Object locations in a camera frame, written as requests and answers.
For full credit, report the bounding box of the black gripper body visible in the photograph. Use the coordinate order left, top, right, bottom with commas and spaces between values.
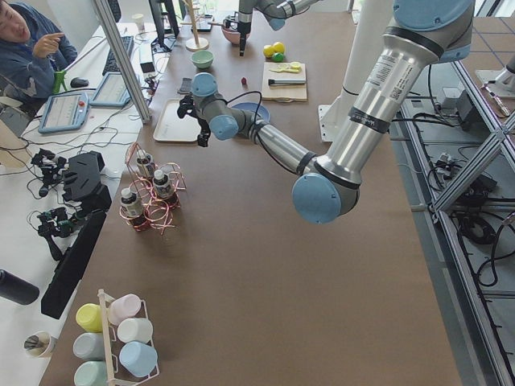
237, 11, 252, 49
177, 93, 210, 139

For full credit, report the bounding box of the blue plate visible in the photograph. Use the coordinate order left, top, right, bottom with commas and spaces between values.
231, 102, 270, 122

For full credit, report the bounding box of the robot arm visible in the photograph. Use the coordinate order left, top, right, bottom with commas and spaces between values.
178, 1, 474, 224
237, 0, 317, 56

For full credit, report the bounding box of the pink bowl of ice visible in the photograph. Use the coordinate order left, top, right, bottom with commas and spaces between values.
221, 15, 241, 46

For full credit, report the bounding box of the grey folded cloth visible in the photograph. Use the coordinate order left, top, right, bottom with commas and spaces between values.
177, 77, 192, 95

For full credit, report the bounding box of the cream rabbit tray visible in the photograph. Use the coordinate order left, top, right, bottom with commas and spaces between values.
153, 99, 200, 143

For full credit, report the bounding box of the yellow lemon upper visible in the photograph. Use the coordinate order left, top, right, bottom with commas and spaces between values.
262, 45, 275, 58

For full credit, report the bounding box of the yellow lemon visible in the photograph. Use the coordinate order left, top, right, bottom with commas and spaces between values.
272, 42, 286, 54
262, 45, 275, 58

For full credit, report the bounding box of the yellow lemon lower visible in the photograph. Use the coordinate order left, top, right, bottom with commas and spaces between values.
272, 42, 286, 54

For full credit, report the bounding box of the green lime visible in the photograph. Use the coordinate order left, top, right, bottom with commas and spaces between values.
271, 52, 285, 63

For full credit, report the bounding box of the mint green bowl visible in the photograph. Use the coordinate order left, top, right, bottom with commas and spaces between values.
191, 50, 214, 69

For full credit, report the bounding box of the wooden stand with round base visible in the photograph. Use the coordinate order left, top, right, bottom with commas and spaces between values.
182, 0, 209, 52

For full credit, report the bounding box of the steel muddler black tip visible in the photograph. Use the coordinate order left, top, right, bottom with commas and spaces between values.
267, 79, 306, 87

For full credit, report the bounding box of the lemon half on board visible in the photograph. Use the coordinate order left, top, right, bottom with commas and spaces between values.
290, 62, 302, 72

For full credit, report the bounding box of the lower outer drink bottle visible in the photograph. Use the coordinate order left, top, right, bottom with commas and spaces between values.
136, 150, 155, 178

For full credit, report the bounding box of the drink bottle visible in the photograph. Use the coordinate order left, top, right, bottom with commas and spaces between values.
121, 187, 146, 230
152, 169, 174, 199
136, 150, 155, 178

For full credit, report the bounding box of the top drink bottle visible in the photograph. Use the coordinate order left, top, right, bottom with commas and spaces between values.
152, 169, 174, 199

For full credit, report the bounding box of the yellow plastic knife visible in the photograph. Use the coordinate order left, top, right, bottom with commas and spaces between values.
269, 66, 302, 73

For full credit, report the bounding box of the bamboo cutting board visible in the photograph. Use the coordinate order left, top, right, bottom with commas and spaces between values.
262, 62, 307, 101

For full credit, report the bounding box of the teach pendant far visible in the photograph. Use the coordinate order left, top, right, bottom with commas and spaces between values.
90, 72, 130, 108

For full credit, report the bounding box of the teach pendant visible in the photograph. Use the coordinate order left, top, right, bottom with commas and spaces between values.
90, 72, 130, 108
38, 92, 89, 134

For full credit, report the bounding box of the black keyboard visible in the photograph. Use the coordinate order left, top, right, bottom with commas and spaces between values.
101, 35, 135, 77

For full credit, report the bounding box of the lower middle drink bottle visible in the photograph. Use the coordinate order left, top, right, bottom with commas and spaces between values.
121, 187, 146, 230

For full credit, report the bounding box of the black computer mouse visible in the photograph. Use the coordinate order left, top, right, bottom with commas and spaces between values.
70, 77, 89, 88

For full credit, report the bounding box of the teach pendant near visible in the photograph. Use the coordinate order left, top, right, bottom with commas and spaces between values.
38, 92, 89, 134

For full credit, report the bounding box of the person in blue hoodie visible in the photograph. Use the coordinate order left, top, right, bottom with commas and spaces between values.
1, 1, 78, 104

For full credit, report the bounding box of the pink cup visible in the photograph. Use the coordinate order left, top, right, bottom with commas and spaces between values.
108, 294, 142, 326

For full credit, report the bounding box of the white cup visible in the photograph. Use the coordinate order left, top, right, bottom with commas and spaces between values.
117, 318, 154, 343

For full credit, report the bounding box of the yellow cup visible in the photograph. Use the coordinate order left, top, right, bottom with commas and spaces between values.
76, 303, 102, 333

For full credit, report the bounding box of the blue cup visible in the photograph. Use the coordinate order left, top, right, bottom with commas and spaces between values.
119, 341, 158, 378

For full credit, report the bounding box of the white cup rack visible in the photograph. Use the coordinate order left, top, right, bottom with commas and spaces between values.
97, 289, 160, 385

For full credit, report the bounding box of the grey cup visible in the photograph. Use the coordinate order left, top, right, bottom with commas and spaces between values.
72, 332, 105, 361

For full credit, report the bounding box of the black water bottle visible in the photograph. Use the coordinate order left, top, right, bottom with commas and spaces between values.
1, 269, 39, 306

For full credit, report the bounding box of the pale green cup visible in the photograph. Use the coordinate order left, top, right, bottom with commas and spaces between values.
73, 361, 107, 386

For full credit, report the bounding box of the paper cup with items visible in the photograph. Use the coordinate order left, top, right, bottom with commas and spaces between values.
23, 331, 58, 358

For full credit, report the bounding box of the copper wire bottle rack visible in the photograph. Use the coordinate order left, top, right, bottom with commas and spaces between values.
119, 142, 187, 234

